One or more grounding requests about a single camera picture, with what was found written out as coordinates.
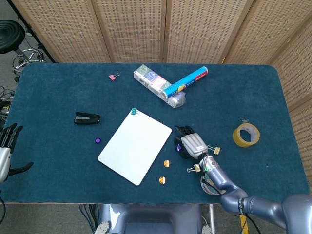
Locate blue carpet table mat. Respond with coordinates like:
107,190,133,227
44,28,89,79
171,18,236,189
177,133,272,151
0,62,310,205

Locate tangled floor cables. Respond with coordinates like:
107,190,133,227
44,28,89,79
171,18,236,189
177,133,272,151
0,85,16,122

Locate woven folding screen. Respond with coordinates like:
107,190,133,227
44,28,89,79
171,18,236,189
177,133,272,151
11,0,312,176

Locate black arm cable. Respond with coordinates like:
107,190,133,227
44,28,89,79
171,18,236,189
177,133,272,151
201,170,259,234

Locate dark cables under table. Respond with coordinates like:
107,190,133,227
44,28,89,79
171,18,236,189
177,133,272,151
79,204,99,234

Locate blue food wrap roll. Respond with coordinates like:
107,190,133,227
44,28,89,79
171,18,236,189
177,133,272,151
160,66,209,99

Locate clear jar of binder clips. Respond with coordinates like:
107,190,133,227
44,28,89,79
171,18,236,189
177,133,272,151
200,174,224,195

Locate black stapler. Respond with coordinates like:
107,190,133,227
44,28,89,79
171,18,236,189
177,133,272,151
74,111,101,126

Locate silver table leg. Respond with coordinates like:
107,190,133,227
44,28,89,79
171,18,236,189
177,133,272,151
208,204,217,232

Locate white printed cardboard box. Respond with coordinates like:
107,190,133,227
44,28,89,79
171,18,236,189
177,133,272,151
133,64,187,109

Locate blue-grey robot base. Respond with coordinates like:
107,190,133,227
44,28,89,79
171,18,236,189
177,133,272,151
94,203,213,234

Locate black metal pole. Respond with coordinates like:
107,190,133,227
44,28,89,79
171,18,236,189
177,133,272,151
6,0,59,64

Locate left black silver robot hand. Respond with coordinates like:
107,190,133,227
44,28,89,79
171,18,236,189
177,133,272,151
0,123,34,183

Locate yellow packing tape roll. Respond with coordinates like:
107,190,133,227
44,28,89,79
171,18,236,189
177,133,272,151
232,122,260,148

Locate white magnetic board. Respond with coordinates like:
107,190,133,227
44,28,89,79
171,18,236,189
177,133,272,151
97,109,173,186

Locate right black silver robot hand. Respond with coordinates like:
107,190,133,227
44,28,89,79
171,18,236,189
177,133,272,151
174,125,208,159

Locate black round stool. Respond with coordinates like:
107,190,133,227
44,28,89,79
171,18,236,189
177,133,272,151
0,19,47,82

